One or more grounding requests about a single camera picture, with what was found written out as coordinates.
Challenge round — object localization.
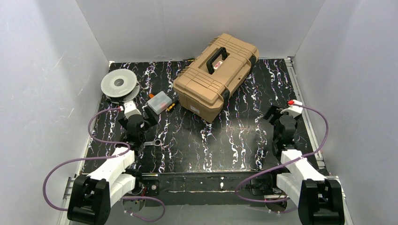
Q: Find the tan plastic tool box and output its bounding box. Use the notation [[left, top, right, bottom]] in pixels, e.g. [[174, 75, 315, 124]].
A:
[[173, 33, 260, 123]]

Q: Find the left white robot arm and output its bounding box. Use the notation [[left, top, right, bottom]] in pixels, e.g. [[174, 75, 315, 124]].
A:
[[67, 104, 158, 225]]

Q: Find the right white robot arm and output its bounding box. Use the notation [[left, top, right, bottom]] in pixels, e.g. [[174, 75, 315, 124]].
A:
[[264, 101, 345, 225]]

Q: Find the clear plastic parts box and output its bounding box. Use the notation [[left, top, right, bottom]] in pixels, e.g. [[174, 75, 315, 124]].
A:
[[147, 91, 173, 115]]

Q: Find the black yellow screwdriver by box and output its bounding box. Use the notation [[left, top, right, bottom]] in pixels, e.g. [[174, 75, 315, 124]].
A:
[[166, 100, 179, 112]]

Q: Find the silver combination wrench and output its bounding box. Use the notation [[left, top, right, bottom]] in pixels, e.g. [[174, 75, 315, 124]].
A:
[[143, 139, 162, 146]]

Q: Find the white perforated round disc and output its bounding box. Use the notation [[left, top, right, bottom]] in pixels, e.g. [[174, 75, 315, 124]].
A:
[[100, 69, 140, 104]]

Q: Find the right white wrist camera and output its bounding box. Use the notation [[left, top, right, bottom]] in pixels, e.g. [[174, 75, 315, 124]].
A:
[[281, 100, 303, 119]]

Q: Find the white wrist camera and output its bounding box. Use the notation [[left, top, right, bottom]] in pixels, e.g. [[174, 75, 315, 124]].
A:
[[119, 100, 144, 120], [281, 100, 303, 119]]

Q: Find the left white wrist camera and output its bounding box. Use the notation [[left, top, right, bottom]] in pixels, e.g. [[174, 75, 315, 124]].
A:
[[119, 100, 144, 120]]

